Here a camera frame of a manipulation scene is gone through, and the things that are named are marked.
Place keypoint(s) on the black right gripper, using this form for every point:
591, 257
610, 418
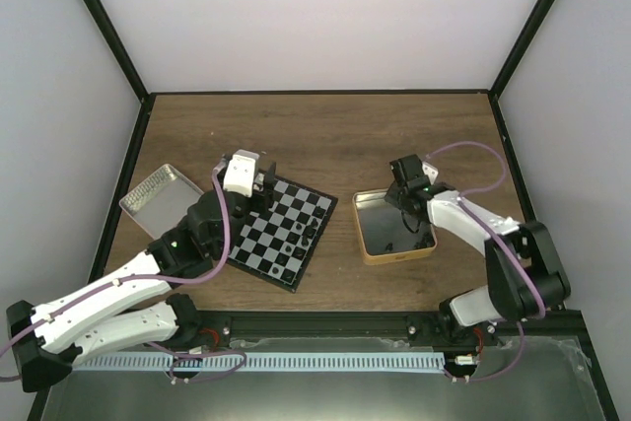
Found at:
392, 195

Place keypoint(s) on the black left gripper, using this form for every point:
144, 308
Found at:
265, 198

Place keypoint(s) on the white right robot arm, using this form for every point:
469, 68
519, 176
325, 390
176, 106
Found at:
524, 272

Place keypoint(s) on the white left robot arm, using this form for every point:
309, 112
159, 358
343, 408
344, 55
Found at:
192, 252

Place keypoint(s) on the black piece right board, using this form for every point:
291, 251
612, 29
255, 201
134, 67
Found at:
298, 254

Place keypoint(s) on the tan metal tray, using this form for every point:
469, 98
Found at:
385, 235

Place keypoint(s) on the black white chessboard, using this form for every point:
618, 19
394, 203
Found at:
261, 243

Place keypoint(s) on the silver metal tray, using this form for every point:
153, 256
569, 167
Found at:
159, 201

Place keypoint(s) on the light blue slotted strip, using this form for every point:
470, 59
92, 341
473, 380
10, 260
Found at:
267, 362

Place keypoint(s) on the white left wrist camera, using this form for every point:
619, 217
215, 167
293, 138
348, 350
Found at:
240, 173

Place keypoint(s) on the black enclosure frame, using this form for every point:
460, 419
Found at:
146, 101

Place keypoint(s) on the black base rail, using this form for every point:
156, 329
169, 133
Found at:
220, 328

